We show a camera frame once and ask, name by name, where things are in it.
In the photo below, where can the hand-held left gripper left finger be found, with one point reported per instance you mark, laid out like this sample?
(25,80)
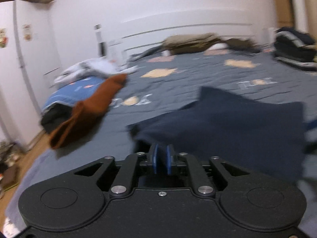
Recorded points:
(156,158)

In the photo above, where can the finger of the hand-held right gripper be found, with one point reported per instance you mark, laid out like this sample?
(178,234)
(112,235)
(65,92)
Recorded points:
(312,126)

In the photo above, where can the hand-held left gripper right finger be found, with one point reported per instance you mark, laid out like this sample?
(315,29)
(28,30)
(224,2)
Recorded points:
(169,158)

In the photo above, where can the navy t-shirt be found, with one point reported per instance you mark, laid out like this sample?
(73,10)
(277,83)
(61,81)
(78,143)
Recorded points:
(223,129)

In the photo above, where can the stack of dark folded clothes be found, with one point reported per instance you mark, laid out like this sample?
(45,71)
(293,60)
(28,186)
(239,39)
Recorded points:
(294,47)

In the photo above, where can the khaki folded clothes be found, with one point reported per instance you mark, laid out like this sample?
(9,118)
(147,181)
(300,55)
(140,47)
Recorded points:
(190,43)

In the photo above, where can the brown garment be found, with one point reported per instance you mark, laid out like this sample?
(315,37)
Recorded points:
(86,114)

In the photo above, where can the grey printed bedspread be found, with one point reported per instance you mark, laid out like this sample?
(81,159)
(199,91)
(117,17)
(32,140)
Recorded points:
(198,79)

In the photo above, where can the blue pillow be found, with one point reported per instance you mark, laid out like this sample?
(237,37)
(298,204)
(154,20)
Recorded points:
(71,91)

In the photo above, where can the black cloth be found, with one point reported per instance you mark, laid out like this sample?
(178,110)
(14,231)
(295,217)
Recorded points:
(55,119)

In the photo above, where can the dark olive crumpled garment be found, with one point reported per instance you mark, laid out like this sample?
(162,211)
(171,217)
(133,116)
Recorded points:
(241,44)

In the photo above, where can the white crumpled hoodie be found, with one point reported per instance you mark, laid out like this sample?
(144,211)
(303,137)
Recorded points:
(94,67)

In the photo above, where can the white pillow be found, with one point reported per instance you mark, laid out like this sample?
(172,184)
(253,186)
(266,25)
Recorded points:
(220,46)

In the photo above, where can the tall cardboard box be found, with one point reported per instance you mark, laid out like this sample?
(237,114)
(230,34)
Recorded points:
(284,2)

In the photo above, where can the white headboard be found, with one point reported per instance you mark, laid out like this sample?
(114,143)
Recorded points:
(173,22)

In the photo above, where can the pile of floor clutter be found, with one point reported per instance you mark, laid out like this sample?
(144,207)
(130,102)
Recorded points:
(8,168)

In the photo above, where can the white wardrobe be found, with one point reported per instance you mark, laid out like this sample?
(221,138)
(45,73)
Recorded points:
(14,79)

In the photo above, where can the bear sticker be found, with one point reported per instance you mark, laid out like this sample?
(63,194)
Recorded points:
(3,38)

